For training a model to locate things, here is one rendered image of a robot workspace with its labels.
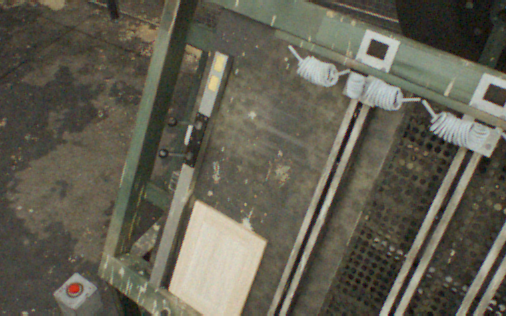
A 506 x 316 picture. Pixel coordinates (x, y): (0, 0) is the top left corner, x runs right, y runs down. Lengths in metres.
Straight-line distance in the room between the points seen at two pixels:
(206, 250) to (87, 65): 3.03
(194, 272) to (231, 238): 0.23
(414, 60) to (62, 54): 3.87
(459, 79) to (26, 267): 2.75
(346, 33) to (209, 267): 0.99
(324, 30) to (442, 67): 0.35
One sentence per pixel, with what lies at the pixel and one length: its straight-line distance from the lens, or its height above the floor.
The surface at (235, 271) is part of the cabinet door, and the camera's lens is 2.03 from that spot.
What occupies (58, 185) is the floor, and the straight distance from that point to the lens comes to 3.92.
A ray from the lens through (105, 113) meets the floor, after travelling 4.35.
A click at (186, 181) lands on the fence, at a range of 2.02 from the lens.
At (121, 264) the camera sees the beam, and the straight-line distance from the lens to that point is 2.33.
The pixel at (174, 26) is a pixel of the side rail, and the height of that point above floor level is 1.74.
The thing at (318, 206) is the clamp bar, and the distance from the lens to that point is 1.76.
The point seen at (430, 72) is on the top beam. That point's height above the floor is 1.91.
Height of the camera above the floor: 2.82
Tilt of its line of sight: 47 degrees down
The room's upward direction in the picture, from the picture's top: straight up
